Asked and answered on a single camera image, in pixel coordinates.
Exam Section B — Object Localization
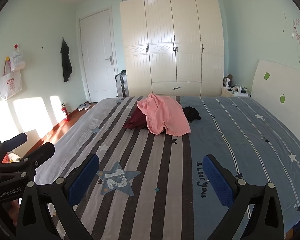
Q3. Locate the pink t-shirt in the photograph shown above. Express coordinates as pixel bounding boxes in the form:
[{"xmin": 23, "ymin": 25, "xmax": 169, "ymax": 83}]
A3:
[{"xmin": 137, "ymin": 93, "xmax": 191, "ymax": 137}]

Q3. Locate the red fire extinguisher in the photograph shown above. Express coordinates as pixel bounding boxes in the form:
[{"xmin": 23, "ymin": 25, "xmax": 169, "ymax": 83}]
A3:
[{"xmin": 62, "ymin": 103, "xmax": 70, "ymax": 122}]

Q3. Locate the white EOS tote bag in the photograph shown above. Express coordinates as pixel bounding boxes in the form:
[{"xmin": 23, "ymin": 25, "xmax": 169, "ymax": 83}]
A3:
[{"xmin": 0, "ymin": 60, "xmax": 23, "ymax": 100}]

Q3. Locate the pair of grey shoes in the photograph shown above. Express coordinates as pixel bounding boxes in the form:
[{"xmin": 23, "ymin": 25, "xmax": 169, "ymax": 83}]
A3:
[{"xmin": 77, "ymin": 102, "xmax": 91, "ymax": 111}]

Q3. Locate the striped star bed sheet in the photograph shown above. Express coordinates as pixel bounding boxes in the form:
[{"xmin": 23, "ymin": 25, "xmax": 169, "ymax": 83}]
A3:
[{"xmin": 35, "ymin": 96, "xmax": 300, "ymax": 239}]

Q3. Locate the small white hanging bag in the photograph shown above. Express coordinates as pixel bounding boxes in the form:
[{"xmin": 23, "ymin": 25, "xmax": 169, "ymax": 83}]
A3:
[{"xmin": 10, "ymin": 44, "xmax": 26, "ymax": 72}]

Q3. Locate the black garment with white print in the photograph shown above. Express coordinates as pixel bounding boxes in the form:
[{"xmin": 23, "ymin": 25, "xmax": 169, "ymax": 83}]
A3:
[{"xmin": 183, "ymin": 106, "xmax": 201, "ymax": 122}]

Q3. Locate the maroon garment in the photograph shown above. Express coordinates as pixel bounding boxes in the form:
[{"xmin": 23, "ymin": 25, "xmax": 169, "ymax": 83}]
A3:
[{"xmin": 123, "ymin": 107, "xmax": 147, "ymax": 129}]

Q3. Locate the cluttered bedside table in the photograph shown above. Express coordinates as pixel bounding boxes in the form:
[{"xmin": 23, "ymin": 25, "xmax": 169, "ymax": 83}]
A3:
[{"xmin": 221, "ymin": 74, "xmax": 251, "ymax": 98}]

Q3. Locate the white headboard with green apples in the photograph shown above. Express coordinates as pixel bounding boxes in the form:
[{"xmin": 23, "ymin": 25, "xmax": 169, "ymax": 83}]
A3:
[{"xmin": 251, "ymin": 60, "xmax": 300, "ymax": 140}]

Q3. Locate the grey upright suitcase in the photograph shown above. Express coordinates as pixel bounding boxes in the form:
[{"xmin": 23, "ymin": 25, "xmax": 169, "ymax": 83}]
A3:
[{"xmin": 115, "ymin": 70, "xmax": 129, "ymax": 97}]

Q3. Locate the white room door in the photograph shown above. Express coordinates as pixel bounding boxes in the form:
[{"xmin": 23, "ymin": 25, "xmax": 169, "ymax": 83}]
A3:
[{"xmin": 79, "ymin": 10, "xmax": 117, "ymax": 102}]

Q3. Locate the cream four-door wardrobe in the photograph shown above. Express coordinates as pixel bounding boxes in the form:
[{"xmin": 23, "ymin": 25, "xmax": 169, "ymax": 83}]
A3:
[{"xmin": 120, "ymin": 0, "xmax": 224, "ymax": 96}]

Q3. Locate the dark jacket hanging on wall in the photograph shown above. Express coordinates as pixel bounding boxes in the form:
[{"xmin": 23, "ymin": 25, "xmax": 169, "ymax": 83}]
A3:
[{"xmin": 61, "ymin": 39, "xmax": 72, "ymax": 82}]

